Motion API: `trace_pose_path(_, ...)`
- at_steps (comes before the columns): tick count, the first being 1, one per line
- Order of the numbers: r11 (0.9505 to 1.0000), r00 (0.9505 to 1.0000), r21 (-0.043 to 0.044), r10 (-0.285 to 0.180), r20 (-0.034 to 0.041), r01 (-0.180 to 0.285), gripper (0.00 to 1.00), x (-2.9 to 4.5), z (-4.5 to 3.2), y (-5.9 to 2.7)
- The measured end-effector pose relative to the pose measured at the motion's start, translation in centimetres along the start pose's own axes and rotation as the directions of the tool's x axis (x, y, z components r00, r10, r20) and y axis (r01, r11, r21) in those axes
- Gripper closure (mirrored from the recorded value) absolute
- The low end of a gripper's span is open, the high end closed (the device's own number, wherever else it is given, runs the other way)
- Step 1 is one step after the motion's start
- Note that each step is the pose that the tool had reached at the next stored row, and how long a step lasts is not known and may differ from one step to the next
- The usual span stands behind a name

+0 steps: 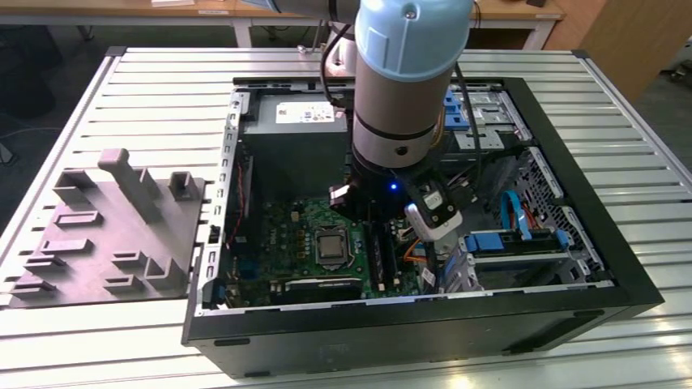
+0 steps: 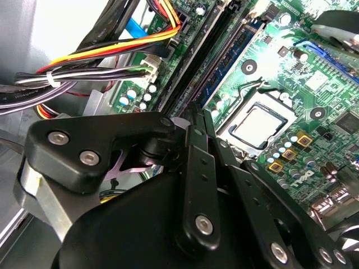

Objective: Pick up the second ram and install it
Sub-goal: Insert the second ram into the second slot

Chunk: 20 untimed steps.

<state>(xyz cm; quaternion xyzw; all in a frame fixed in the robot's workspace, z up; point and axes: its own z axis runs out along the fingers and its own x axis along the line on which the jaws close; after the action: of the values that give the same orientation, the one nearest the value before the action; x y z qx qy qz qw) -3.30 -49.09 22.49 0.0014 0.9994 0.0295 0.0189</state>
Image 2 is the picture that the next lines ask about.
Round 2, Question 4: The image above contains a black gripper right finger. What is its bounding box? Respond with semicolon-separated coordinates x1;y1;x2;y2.
203;108;354;269

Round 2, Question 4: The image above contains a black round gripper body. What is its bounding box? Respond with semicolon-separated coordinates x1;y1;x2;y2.
57;170;277;269

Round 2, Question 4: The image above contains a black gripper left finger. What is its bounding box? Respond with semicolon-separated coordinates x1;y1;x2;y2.
13;107;222;255

